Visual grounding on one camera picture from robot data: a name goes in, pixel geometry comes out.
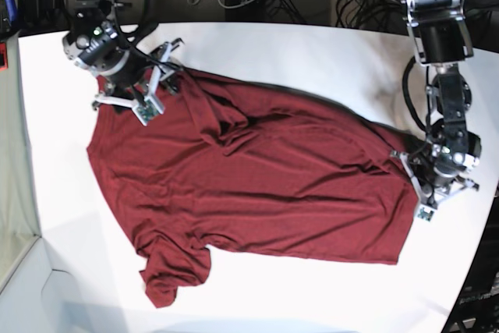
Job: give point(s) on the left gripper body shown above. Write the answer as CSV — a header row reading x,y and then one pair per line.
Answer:
x,y
433,183

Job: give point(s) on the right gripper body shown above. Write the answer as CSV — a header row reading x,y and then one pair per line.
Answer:
x,y
133,79

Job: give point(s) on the dark red t-shirt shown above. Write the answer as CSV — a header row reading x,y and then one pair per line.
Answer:
x,y
251,169

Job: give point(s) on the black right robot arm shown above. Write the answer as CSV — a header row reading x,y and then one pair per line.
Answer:
x,y
97,43

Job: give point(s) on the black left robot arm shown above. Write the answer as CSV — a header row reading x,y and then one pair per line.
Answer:
x,y
442,40

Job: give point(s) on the green cloth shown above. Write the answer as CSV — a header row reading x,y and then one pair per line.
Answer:
x,y
19,220

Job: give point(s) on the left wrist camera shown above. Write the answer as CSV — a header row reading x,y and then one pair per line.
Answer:
x,y
425,213

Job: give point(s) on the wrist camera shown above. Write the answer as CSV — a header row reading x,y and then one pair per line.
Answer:
x,y
150,110
425,213

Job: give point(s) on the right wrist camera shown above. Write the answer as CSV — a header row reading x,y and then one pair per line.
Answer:
x,y
150,110

